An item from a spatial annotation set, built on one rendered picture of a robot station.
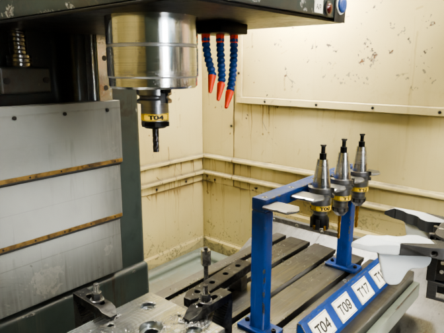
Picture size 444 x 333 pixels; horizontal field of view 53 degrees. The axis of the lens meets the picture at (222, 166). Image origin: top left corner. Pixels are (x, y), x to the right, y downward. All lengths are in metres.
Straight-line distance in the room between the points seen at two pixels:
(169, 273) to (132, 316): 1.09
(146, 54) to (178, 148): 1.31
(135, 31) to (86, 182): 0.62
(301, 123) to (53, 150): 0.99
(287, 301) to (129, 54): 0.78
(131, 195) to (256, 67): 0.81
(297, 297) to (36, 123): 0.81
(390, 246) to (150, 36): 0.47
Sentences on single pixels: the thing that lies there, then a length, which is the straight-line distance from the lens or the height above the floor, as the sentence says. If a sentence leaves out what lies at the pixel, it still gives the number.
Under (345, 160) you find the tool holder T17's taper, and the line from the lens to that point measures 1.16.
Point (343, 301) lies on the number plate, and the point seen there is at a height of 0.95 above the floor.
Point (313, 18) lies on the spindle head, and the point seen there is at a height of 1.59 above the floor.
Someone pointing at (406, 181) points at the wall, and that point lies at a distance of 1.66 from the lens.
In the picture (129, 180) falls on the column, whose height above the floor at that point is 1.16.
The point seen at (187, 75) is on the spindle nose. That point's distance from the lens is 0.76.
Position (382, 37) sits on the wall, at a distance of 1.65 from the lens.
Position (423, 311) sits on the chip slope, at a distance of 1.57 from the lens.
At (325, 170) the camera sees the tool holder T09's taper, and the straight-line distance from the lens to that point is 1.07.
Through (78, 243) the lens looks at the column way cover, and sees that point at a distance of 1.31.
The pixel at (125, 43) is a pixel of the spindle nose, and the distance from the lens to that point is 0.75.
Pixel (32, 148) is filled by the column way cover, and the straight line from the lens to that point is 1.17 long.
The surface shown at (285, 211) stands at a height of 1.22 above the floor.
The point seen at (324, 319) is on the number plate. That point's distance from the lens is 1.09.
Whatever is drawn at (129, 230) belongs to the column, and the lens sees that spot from 1.45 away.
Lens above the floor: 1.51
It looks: 13 degrees down
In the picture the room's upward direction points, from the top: straight up
